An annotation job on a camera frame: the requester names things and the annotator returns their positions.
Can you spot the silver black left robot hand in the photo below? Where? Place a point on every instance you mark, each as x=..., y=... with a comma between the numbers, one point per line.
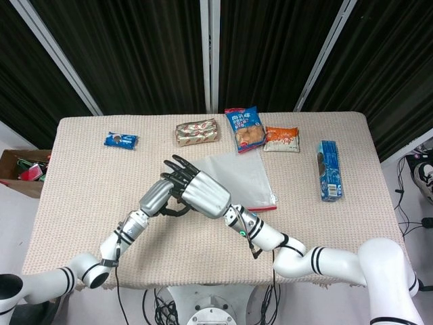
x=155, y=198

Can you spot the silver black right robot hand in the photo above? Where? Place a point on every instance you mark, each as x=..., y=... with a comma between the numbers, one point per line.
x=206, y=194

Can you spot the clear zip bag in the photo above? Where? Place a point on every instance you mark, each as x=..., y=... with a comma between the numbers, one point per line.
x=243, y=176

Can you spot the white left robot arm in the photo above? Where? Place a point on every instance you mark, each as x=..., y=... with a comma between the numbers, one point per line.
x=84, y=267

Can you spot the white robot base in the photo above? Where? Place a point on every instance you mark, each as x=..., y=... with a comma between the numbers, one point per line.
x=209, y=304

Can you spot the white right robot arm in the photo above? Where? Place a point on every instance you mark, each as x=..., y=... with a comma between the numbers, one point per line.
x=324, y=260

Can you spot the blue bread snack bag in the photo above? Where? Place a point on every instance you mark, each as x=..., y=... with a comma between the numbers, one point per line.
x=245, y=130

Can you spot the orange snack packet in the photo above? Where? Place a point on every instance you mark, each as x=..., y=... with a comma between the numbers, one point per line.
x=281, y=139

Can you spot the gold red-print snack pack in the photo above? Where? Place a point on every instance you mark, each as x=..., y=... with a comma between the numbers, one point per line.
x=196, y=132

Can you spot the small blue cookie pack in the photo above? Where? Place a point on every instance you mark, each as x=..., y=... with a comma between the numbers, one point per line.
x=121, y=140

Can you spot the beige woven tablecloth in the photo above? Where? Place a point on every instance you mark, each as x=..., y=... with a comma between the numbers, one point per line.
x=84, y=189

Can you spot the long blue cookie box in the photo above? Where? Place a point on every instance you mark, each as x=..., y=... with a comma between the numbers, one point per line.
x=329, y=172

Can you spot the red item in box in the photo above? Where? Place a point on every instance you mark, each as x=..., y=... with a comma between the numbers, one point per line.
x=32, y=172

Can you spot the brown cardboard box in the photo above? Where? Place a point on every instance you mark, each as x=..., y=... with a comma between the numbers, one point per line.
x=13, y=189

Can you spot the black curtain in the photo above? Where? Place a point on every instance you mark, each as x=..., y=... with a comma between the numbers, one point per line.
x=135, y=50

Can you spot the black white sneaker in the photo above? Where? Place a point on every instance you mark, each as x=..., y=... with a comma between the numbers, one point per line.
x=424, y=177

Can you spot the white vertical frame pole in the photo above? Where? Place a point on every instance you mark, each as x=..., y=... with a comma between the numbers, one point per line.
x=209, y=50

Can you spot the white slanted frame pole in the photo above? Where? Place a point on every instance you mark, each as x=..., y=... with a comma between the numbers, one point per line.
x=324, y=50
x=50, y=47

